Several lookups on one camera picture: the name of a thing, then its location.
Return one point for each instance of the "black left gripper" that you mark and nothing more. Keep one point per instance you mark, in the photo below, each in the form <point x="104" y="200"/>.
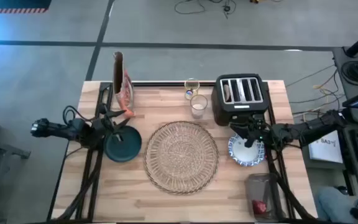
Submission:
<point x="99" y="132"/>

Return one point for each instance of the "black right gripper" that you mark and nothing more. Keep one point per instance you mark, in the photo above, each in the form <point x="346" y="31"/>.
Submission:
<point x="263" y="132"/>

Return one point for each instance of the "blue patterned paper bowl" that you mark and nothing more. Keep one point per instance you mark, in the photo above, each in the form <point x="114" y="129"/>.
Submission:
<point x="244" y="154"/>

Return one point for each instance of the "dark teal plate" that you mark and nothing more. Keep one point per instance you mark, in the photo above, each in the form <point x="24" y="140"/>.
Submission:
<point x="126" y="147"/>

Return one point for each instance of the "orange cereal bag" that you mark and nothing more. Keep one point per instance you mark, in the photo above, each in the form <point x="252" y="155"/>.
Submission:
<point x="123" y="90"/>

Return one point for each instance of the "clear tumbler with rice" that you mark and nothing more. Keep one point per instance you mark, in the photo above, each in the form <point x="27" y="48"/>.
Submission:
<point x="199" y="109"/>

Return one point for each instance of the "iridescent metal spoon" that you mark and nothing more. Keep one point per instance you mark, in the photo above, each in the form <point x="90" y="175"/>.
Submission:
<point x="189" y="92"/>

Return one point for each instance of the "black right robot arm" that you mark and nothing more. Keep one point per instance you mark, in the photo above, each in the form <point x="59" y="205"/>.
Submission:
<point x="306" y="129"/>

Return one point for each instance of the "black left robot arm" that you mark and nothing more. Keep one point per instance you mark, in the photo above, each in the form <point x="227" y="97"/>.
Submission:
<point x="57" y="129"/>

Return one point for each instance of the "black four-slot toaster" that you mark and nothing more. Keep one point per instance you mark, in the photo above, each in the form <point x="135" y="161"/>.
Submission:
<point x="241" y="107"/>

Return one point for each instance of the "bread slice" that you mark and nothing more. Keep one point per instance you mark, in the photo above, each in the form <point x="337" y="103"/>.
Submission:
<point x="227" y="92"/>

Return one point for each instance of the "clear plastic container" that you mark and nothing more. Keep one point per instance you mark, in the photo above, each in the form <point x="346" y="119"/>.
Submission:
<point x="264" y="189"/>

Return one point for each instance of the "round woven placemat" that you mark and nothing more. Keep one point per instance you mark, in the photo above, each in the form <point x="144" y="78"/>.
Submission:
<point x="181" y="158"/>

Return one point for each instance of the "red item in container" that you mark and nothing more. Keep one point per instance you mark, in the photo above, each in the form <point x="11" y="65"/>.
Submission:
<point x="259" y="207"/>

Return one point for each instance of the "white paper sheet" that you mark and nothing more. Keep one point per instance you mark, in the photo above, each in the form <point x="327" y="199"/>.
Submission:
<point x="325" y="149"/>

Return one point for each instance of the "person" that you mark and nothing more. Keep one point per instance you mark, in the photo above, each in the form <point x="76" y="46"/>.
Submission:
<point x="331" y="202"/>

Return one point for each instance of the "grey side desk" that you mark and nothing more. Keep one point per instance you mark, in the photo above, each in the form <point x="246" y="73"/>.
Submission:
<point x="337" y="62"/>

